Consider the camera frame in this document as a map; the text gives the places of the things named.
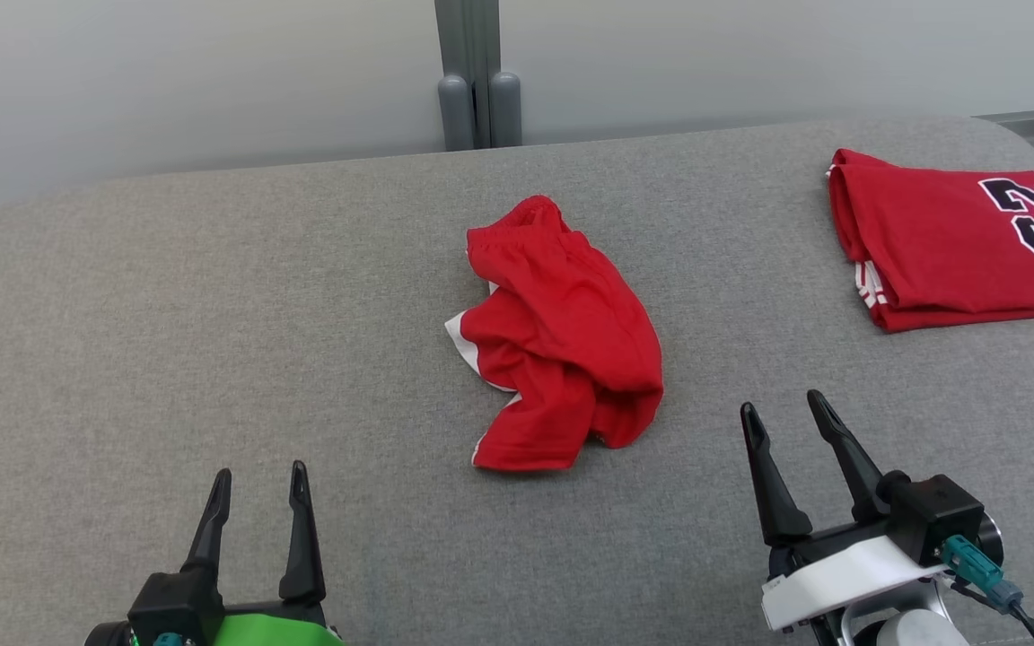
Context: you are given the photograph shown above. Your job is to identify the red shorts with white trim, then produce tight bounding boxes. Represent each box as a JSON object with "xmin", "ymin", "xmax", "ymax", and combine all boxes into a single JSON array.
[{"xmin": 443, "ymin": 195, "xmax": 665, "ymax": 473}]

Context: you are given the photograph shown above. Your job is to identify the black right cable teal connector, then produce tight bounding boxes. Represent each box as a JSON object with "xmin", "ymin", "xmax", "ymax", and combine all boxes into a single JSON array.
[{"xmin": 942, "ymin": 535, "xmax": 1034, "ymax": 646}]

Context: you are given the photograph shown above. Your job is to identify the red jersey with white sleeves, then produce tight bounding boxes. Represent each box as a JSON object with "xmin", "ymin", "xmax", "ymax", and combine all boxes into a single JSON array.
[{"xmin": 827, "ymin": 148, "xmax": 1034, "ymax": 334}]

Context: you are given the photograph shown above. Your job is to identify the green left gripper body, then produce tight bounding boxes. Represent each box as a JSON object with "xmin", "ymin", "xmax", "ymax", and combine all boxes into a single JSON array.
[{"xmin": 212, "ymin": 601, "xmax": 346, "ymax": 646}]

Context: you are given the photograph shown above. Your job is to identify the grey metal partition post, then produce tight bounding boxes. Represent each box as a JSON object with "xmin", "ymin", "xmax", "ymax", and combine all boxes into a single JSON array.
[{"xmin": 434, "ymin": 0, "xmax": 523, "ymax": 152}]

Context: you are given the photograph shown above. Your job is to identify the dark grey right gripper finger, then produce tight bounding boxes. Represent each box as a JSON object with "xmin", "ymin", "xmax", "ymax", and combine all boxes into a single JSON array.
[
  {"xmin": 740, "ymin": 402, "xmax": 813, "ymax": 547},
  {"xmin": 807, "ymin": 389, "xmax": 909, "ymax": 522}
]

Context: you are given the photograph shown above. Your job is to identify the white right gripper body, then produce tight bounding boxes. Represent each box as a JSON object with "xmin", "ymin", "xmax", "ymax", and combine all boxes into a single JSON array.
[{"xmin": 760, "ymin": 521, "xmax": 950, "ymax": 633}]

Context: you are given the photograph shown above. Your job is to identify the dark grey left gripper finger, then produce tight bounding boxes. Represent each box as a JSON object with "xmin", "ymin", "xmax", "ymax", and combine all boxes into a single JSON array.
[
  {"xmin": 181, "ymin": 467, "xmax": 233, "ymax": 576},
  {"xmin": 278, "ymin": 460, "xmax": 329, "ymax": 603}
]

